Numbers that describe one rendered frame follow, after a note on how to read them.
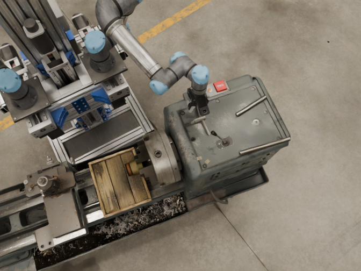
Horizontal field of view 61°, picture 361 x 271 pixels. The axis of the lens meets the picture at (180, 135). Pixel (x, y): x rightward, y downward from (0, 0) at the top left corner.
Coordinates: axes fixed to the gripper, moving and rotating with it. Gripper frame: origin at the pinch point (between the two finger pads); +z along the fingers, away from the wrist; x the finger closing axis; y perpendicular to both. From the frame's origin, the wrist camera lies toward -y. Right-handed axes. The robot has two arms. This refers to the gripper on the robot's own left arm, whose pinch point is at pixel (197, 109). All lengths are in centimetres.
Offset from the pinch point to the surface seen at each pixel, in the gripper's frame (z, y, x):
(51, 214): 33, -19, 95
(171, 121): 6.0, 1.2, 14.6
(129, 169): 18.0, -13.0, 44.3
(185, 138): 4.2, -11.6, 11.1
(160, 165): 7.8, -19.6, 27.9
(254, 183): 76, -39, -35
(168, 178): 14.8, -26.2, 26.3
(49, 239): 40, -30, 101
